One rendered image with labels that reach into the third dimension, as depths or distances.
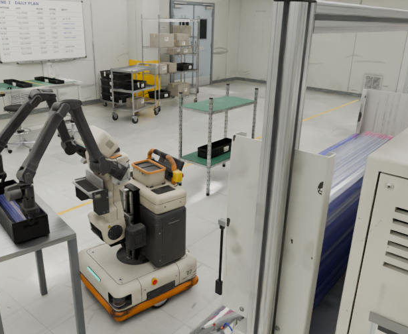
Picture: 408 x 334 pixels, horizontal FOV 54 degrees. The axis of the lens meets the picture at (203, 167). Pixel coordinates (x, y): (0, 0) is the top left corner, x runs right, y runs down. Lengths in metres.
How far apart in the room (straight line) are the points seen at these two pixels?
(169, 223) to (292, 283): 2.04
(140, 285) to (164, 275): 0.19
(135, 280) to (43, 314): 0.67
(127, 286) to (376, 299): 2.17
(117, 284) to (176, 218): 0.56
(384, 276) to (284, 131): 0.23
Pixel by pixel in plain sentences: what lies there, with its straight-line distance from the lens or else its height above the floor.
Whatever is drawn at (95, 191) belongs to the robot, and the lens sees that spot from 2.46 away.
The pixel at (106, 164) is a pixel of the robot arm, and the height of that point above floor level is 1.10.
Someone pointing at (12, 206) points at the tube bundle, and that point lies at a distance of 2.49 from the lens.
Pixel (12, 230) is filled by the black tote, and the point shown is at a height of 0.88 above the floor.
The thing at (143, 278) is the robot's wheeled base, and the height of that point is 0.28.
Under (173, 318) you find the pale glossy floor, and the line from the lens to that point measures 2.84.
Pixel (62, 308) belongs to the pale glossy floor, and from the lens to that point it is 3.03.
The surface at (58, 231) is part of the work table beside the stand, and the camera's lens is 2.25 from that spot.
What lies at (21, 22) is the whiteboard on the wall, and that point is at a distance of 8.29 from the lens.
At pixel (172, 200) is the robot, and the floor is 0.76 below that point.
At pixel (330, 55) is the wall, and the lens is 11.65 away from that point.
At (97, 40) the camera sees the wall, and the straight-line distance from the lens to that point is 9.19.
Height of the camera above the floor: 1.88
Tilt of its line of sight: 21 degrees down
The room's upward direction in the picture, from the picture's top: 2 degrees clockwise
